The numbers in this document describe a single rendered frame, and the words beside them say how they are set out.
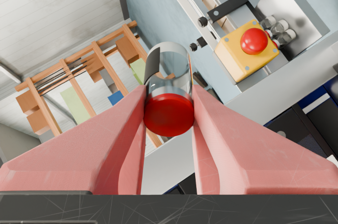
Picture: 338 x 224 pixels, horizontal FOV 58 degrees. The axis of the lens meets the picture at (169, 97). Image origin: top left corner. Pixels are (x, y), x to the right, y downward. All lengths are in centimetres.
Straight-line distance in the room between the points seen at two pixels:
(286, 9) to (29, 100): 560
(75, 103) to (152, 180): 518
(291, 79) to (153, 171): 26
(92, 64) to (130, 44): 78
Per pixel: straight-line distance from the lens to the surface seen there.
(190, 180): 46
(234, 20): 65
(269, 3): 63
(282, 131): 50
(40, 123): 576
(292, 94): 52
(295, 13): 59
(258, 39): 48
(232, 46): 50
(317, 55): 56
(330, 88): 63
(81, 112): 552
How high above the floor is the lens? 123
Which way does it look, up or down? 10 degrees down
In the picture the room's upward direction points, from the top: 122 degrees counter-clockwise
